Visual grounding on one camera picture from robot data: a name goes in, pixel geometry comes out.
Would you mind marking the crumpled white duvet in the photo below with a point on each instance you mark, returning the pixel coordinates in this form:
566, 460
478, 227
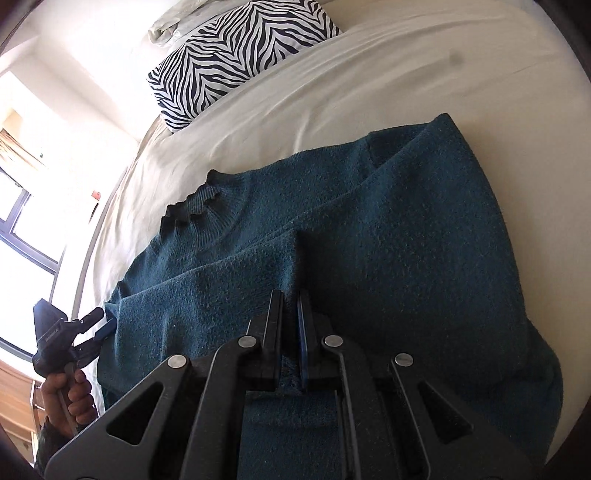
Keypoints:
185, 16

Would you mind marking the beige roman blind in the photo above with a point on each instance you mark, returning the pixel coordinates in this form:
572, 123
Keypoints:
10, 132

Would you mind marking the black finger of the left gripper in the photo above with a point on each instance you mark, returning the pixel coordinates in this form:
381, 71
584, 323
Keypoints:
87, 318

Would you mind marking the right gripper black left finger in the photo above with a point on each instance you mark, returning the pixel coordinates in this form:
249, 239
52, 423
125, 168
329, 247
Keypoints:
184, 420

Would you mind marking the person's left hand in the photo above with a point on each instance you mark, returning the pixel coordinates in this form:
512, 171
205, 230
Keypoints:
68, 402

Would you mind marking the black framed window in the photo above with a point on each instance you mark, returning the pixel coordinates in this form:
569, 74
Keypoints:
27, 271

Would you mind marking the dark teal knit sweater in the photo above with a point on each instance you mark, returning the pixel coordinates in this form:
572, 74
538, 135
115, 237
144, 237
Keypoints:
397, 238

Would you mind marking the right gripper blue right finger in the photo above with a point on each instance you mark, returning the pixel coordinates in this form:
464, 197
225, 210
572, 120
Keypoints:
396, 420

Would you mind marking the wooden furniture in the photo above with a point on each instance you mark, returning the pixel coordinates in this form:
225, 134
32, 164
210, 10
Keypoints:
21, 409

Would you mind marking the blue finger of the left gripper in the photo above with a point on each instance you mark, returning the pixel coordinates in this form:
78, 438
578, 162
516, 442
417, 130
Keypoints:
89, 350

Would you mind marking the beige bed sheet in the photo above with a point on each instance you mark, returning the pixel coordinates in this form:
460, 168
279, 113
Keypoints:
511, 84

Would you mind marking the zebra print pillow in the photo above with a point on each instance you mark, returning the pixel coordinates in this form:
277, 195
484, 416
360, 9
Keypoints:
229, 50

